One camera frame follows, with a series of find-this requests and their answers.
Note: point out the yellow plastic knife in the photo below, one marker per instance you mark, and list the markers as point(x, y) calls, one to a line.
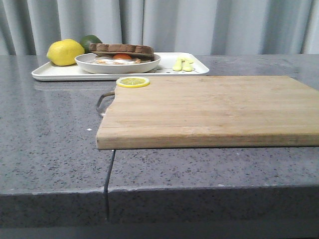
point(187, 65)

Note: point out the green lime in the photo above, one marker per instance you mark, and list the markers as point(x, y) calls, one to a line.
point(87, 40)

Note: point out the fried egg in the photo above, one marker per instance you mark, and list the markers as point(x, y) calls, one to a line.
point(117, 59)

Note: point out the wooden cutting board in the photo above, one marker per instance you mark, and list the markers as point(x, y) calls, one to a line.
point(212, 111)

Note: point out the white bread slice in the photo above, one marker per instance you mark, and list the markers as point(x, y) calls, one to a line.
point(102, 49)

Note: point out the yellow lemon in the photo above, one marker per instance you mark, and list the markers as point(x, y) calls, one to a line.
point(63, 52)

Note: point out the yellow plastic fork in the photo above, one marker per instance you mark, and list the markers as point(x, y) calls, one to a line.
point(178, 64)

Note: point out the bottom bread slice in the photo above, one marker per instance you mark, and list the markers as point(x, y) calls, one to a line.
point(145, 60)

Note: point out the lemon slice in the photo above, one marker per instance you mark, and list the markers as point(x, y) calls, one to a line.
point(132, 82)

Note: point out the grey curtain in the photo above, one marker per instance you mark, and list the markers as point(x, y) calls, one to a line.
point(200, 27)

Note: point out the metal board handle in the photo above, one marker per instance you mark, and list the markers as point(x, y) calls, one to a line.
point(103, 102)

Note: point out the white round plate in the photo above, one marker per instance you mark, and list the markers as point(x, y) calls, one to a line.
point(92, 63)

